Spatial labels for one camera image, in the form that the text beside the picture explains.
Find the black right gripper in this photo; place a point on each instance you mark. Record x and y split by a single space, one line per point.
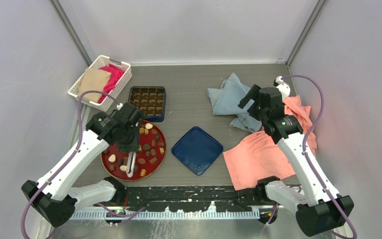
253 93

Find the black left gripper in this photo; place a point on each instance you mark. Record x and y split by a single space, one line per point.
134 146

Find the metal tongs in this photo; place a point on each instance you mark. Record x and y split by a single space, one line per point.
131 164

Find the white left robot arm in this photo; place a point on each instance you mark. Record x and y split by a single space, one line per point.
53 195

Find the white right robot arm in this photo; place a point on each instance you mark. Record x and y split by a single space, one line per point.
320 208

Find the white oval chocolate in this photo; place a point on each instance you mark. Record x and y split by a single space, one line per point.
148 126
112 158
123 168

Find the blue chocolate tin box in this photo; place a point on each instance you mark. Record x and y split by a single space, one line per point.
150 100

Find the red round tray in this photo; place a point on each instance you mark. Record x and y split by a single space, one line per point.
151 154

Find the light blue denim cloth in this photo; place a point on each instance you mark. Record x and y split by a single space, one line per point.
225 100

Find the magenta cloth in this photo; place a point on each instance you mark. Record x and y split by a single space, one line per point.
108 77

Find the white plastic basket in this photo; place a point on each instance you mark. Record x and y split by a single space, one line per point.
99 62

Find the beige cloth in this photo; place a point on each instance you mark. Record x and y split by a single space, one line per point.
88 82

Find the pink cloth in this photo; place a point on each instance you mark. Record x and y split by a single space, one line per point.
257 157

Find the blue tin lid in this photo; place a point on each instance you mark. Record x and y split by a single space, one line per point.
197 150

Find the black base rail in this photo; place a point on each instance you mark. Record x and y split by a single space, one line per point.
190 199

